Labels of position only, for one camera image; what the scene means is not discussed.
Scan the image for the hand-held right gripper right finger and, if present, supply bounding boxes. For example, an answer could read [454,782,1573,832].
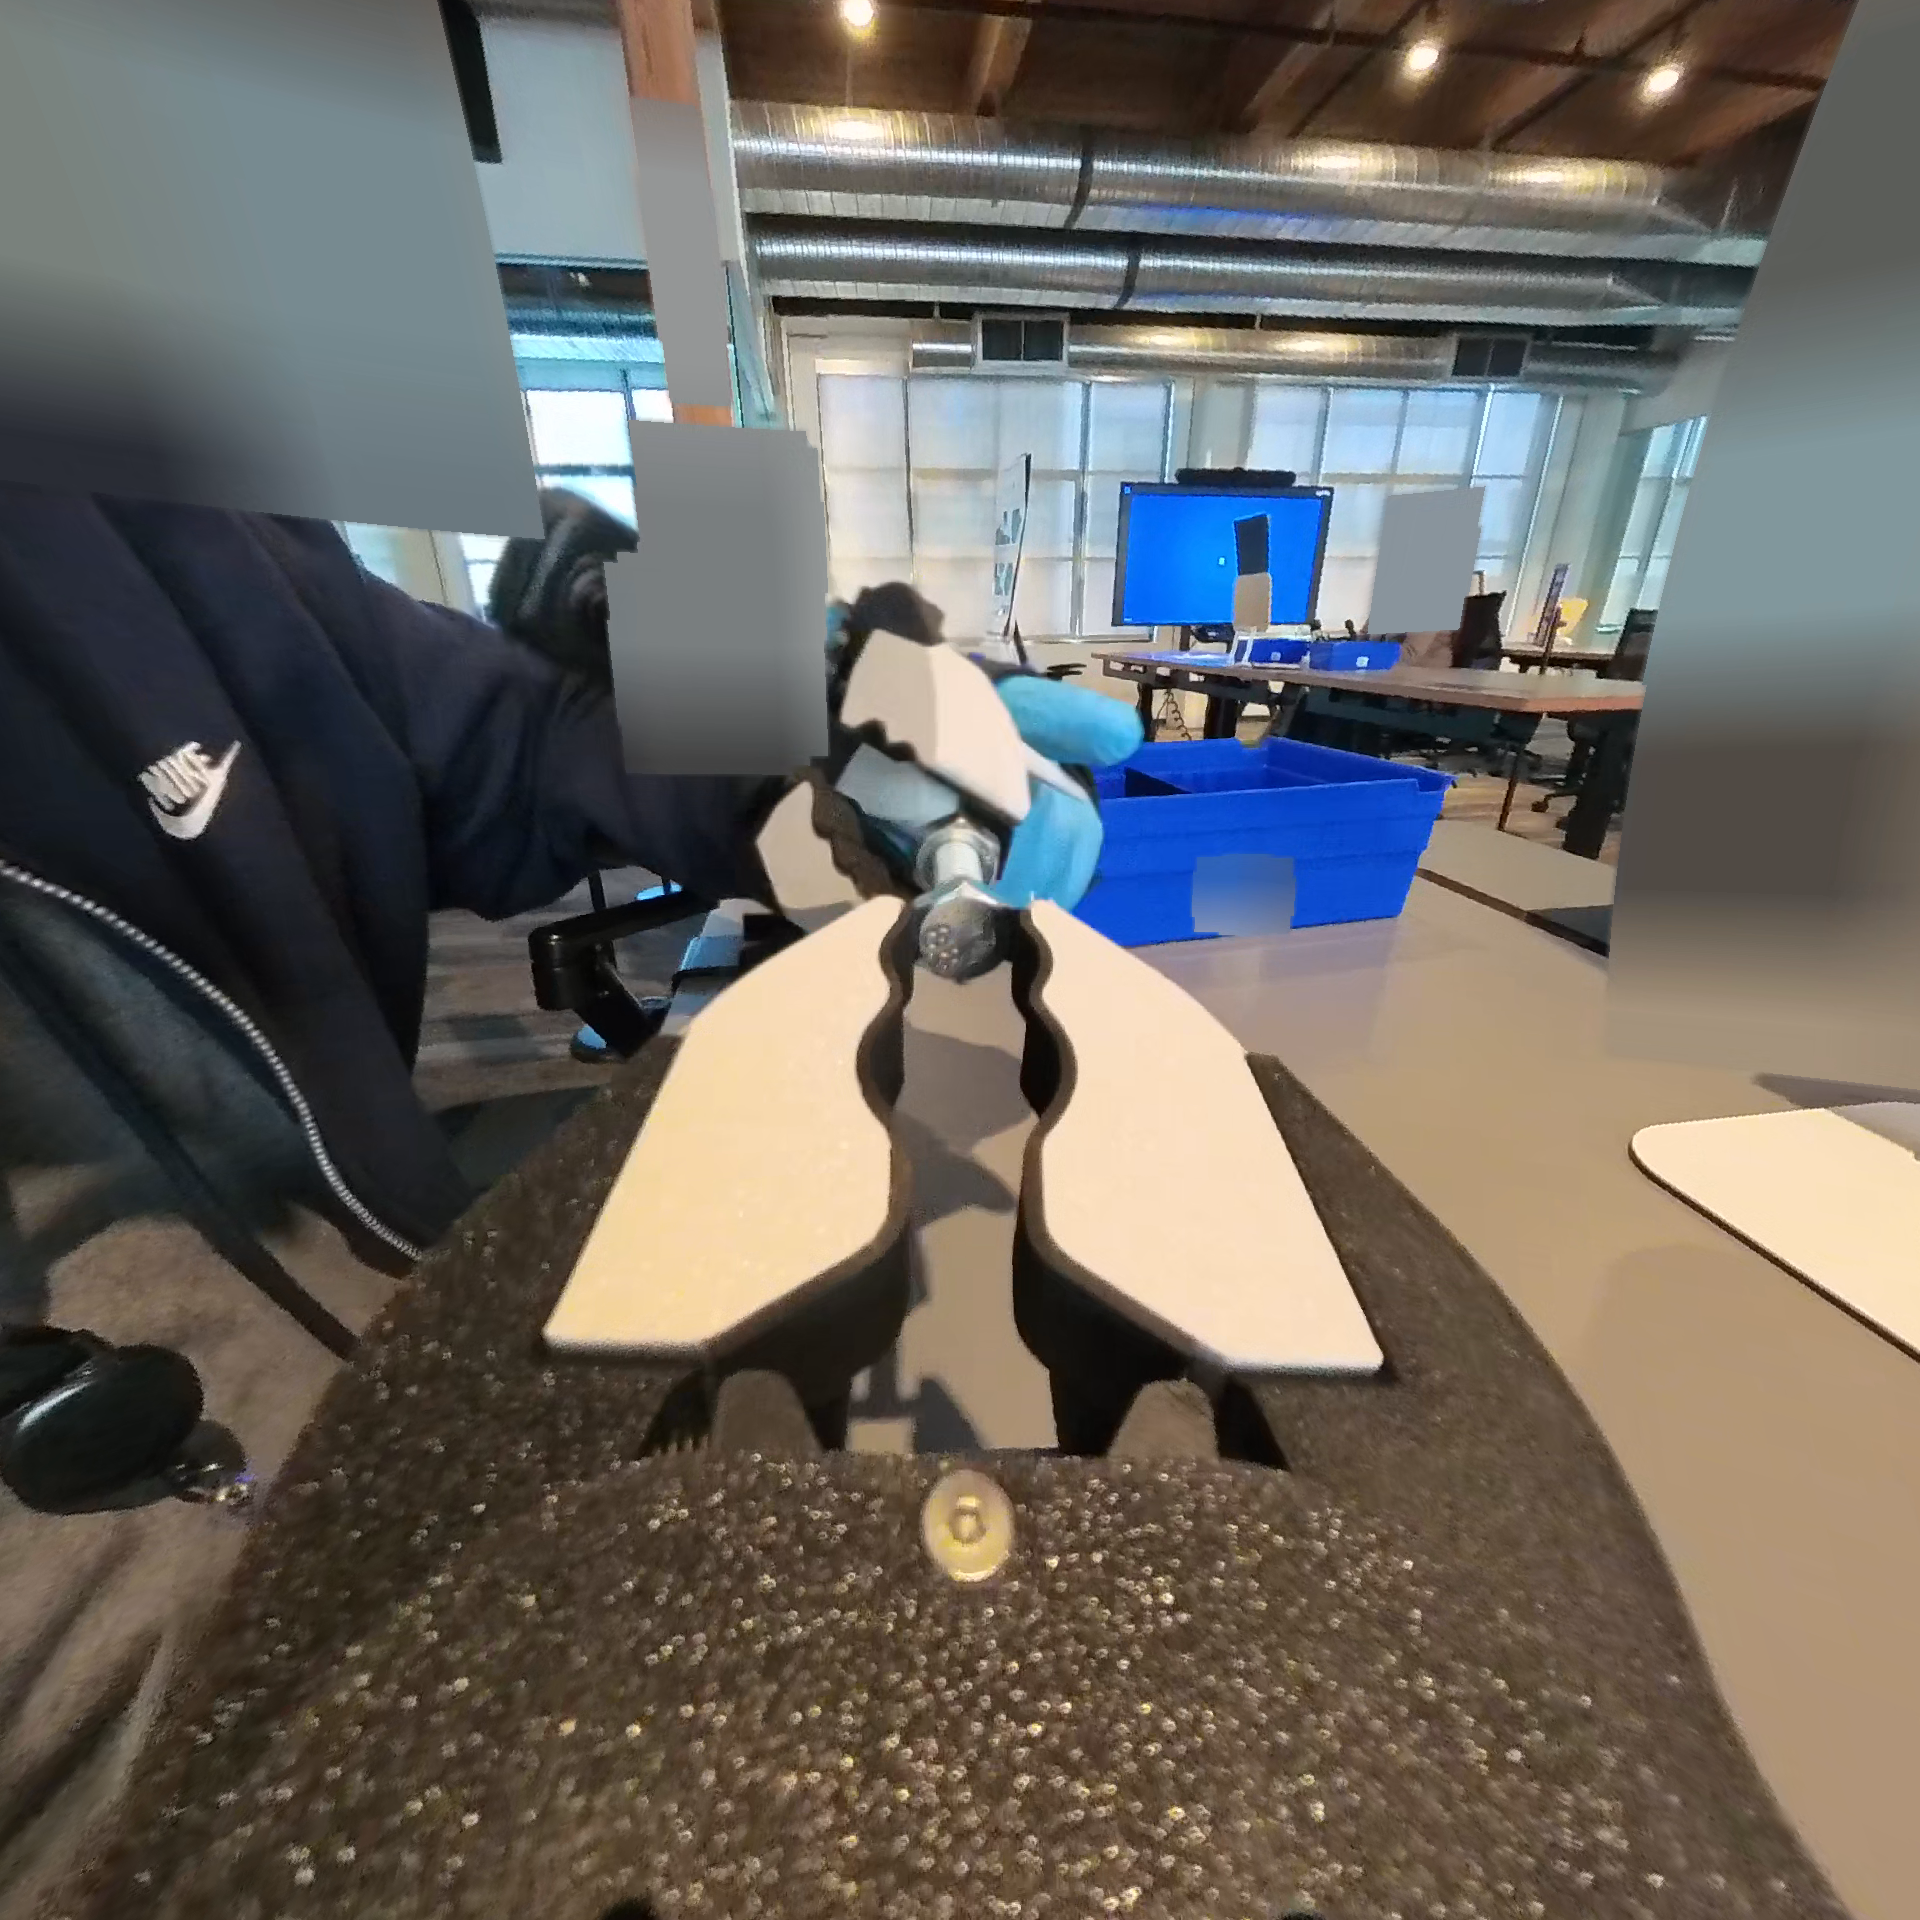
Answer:
[1015,900,1387,1378]

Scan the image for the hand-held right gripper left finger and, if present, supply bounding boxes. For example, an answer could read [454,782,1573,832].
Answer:
[540,895,915,1365]

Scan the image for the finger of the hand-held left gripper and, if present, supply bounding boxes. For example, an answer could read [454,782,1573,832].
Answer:
[755,772,847,911]
[826,630,1037,842]

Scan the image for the steel hex bolt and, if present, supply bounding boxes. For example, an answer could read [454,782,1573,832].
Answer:
[902,883,1004,986]

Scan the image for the person's left forearm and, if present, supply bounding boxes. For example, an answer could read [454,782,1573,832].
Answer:
[346,576,789,924]

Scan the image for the person's left hand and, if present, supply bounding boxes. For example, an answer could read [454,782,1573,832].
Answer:
[900,671,1150,910]

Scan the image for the white sign board stand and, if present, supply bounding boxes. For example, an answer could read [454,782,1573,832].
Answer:
[989,450,1039,662]

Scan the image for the black chair armrest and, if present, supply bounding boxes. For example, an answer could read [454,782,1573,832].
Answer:
[527,885,722,1059]

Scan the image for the blue screen monitor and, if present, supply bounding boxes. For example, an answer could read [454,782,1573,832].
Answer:
[1112,480,1336,632]

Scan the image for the large blue plastic bin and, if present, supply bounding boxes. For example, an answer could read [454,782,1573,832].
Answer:
[1071,735,1455,951]

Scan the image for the navy zip jacket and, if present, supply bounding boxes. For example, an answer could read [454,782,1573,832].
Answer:
[0,480,495,1277]

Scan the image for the black table strip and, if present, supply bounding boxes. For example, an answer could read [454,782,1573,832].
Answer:
[1416,871,1613,954]

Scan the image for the long wooden desk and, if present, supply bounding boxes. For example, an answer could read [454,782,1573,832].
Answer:
[1092,646,1648,858]

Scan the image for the white stand base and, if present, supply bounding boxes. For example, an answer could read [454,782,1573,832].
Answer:
[1631,1101,1920,1365]

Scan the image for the black badge reel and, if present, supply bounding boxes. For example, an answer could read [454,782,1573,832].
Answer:
[0,1341,248,1508]

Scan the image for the silver air duct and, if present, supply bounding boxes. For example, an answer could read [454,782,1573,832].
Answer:
[749,218,1757,324]
[731,103,1757,242]

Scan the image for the wooden post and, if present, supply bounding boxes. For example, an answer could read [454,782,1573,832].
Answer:
[622,0,735,424]

